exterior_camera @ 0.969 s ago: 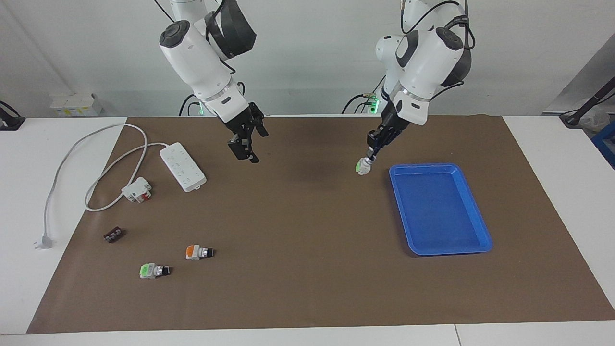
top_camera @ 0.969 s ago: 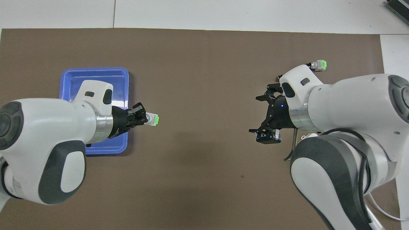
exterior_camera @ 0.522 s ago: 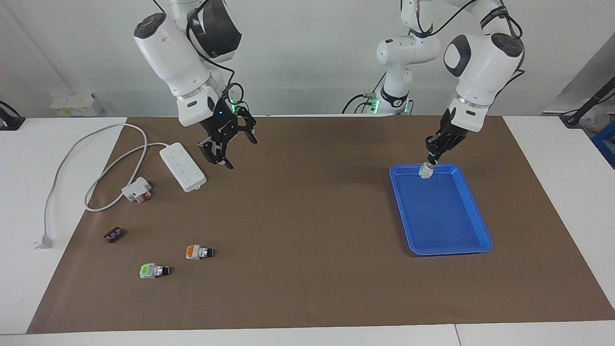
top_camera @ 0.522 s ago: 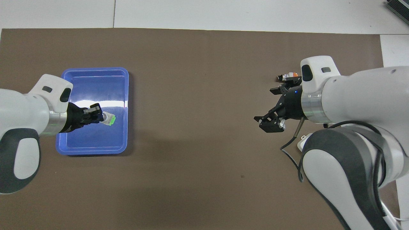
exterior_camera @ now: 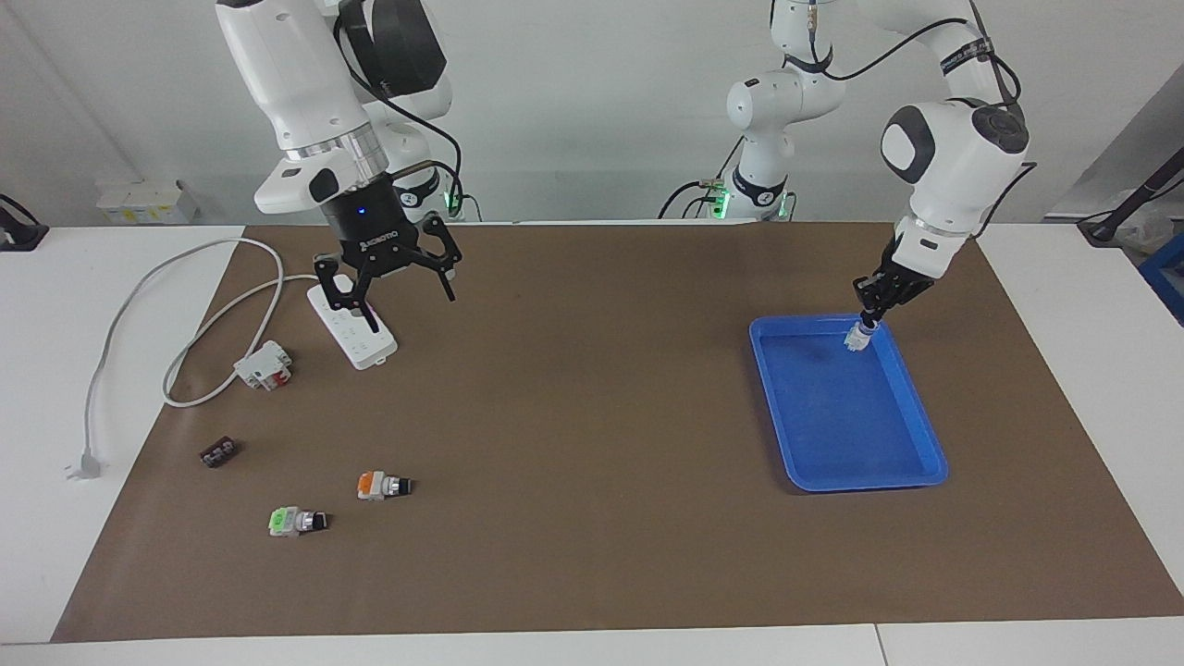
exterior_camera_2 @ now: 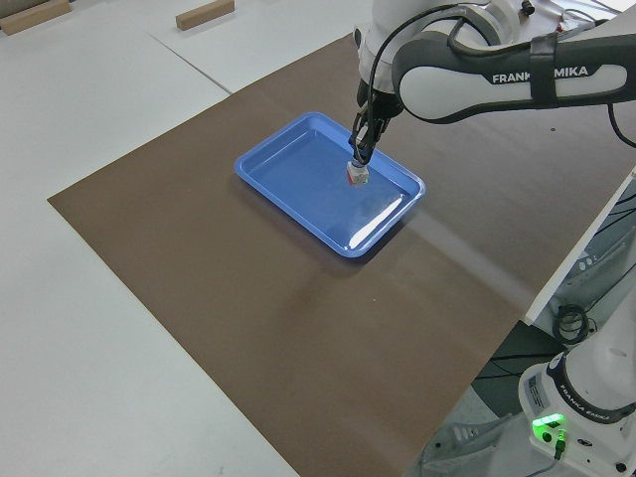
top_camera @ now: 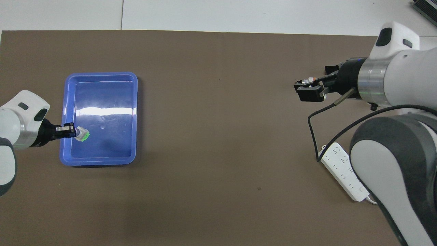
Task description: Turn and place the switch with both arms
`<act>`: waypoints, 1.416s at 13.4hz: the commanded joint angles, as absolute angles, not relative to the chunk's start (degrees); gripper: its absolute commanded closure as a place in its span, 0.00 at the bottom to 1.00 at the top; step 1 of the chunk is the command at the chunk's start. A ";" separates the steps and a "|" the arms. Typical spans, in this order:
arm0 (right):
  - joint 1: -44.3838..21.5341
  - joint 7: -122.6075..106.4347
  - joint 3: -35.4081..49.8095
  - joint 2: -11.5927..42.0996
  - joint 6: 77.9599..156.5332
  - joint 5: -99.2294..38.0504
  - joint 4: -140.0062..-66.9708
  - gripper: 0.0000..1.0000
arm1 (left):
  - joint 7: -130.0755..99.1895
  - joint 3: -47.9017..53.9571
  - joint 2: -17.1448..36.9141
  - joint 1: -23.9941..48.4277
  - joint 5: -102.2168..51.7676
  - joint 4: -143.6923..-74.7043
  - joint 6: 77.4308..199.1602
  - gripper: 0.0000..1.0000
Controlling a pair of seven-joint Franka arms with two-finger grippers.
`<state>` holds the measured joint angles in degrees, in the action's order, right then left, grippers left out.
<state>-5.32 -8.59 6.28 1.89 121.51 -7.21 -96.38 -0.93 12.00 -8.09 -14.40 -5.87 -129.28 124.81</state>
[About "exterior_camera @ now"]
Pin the black clamp base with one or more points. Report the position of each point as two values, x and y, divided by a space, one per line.
18 236

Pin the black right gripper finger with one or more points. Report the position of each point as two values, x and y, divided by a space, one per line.
444 250
351 282

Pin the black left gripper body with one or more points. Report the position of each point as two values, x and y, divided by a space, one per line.
905 273

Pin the small dark terminal block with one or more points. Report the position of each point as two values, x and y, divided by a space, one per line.
219 453

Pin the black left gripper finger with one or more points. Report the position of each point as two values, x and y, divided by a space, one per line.
868 294
890 303

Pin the white background box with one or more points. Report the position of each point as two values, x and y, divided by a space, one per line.
139 202

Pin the white red circuit breaker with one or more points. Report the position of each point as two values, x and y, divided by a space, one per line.
262 365

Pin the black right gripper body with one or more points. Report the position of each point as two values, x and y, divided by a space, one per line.
370 227

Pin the blue plastic tray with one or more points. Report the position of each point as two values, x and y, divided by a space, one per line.
842 425

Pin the black stand pole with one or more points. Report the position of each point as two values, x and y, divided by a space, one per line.
1133 199

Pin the white power strip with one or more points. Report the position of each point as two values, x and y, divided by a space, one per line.
365 350

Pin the blue crate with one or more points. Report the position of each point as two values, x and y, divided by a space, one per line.
1167 277

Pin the brown table mat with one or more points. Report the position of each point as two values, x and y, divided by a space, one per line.
592 518

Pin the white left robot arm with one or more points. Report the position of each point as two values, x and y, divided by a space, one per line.
953 157

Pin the green switch with black knob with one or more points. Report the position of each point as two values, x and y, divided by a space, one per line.
287 523

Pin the white green selector switch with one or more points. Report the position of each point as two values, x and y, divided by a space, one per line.
858 338

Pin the orange white push-button switch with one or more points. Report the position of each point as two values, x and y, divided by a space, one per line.
375 486

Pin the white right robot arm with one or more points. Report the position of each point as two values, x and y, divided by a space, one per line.
305 83

